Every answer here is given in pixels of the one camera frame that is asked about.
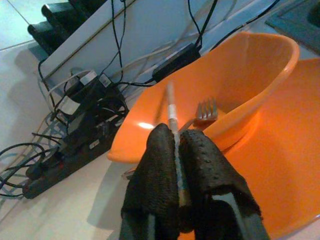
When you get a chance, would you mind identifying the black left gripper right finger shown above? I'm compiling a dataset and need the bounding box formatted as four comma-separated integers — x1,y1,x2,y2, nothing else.
178,128,272,240

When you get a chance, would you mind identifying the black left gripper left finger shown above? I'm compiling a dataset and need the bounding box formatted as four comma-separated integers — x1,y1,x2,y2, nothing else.
119,122,181,240

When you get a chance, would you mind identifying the silver metal chopstick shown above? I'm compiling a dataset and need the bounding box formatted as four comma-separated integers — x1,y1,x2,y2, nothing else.
165,81,192,208

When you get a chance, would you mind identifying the silver metal fork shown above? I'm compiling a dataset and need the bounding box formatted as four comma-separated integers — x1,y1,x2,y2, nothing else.
177,96,219,133

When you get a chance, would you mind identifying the orange plastic plate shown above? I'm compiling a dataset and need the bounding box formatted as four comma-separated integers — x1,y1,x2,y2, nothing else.
121,57,320,240

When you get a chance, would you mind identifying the black power strip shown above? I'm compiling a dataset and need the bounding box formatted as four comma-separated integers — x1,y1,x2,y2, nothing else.
21,122,123,200

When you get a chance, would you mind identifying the black labelled power adapter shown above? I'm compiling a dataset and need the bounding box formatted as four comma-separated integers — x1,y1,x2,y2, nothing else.
46,69,130,131

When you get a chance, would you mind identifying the small black power brick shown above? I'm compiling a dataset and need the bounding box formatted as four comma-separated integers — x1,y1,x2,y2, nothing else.
151,42,202,81

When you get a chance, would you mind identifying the white cable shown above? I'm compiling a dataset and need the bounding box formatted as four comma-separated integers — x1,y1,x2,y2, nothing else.
119,31,192,83

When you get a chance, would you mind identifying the black cable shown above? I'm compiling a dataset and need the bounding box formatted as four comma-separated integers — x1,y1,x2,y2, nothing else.
99,0,126,86
209,0,282,51
187,0,219,48

